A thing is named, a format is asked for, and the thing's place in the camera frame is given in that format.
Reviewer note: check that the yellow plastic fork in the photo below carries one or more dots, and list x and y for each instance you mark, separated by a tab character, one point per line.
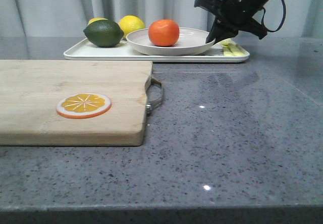
227	42

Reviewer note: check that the yellow plastic utensil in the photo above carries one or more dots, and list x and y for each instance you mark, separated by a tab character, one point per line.
230	50

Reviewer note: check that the yellow lemon back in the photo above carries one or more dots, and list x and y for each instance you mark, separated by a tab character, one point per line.
95	19

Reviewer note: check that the wooden cutting board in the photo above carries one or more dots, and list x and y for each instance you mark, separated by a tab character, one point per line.
31	89

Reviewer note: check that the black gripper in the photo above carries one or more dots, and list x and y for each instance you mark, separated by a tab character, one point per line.
232	16

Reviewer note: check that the orange fruit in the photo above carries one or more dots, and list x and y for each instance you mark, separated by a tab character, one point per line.
164	32

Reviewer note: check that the orange slice coaster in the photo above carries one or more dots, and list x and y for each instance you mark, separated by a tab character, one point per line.
83	105

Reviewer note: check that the beige round plate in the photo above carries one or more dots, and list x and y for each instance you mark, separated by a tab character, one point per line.
191	42

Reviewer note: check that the metal board handle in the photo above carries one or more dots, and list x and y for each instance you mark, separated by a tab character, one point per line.
155	96

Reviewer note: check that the white bear tray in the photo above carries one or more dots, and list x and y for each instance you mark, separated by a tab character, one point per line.
85	50

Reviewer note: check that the yellow lemon front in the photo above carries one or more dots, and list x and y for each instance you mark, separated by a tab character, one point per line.
130	24

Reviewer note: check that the green lime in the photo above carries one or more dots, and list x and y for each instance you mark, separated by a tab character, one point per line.
104	33

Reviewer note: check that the yellow lemon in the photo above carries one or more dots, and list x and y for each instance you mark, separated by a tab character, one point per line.
95	19
130	24

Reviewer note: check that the grey curtain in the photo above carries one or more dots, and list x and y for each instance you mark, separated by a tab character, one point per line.
68	18

